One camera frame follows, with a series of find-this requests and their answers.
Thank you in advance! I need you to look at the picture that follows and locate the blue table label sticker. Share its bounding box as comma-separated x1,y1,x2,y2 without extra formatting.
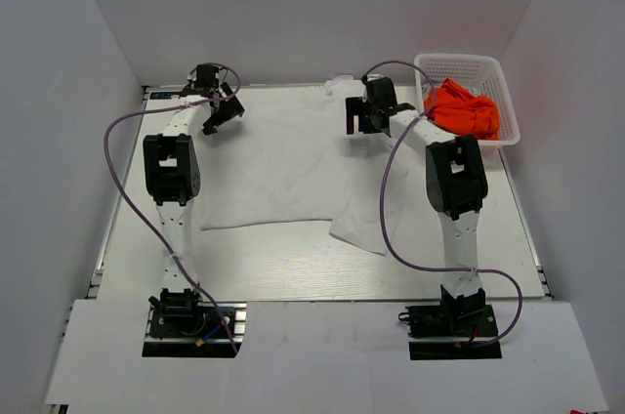
149,91,181,100

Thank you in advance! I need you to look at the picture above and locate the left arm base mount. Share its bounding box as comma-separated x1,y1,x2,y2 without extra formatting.
142,289,247,359

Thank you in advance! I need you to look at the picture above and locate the white plastic laundry basket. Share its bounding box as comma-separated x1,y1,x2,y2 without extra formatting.
414,53,521,153

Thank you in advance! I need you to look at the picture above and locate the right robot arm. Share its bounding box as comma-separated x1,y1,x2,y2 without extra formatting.
345,75,488,335

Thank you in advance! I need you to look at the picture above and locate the white t-shirt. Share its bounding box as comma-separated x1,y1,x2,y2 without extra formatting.
195,79,409,256

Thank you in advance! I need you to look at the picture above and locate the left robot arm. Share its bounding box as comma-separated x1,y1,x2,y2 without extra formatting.
143,62,245,299

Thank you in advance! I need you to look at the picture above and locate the orange t-shirt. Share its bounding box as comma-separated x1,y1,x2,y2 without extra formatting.
424,78,500,141

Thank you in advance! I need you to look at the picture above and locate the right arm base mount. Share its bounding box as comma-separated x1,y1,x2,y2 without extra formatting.
397,301,502,361

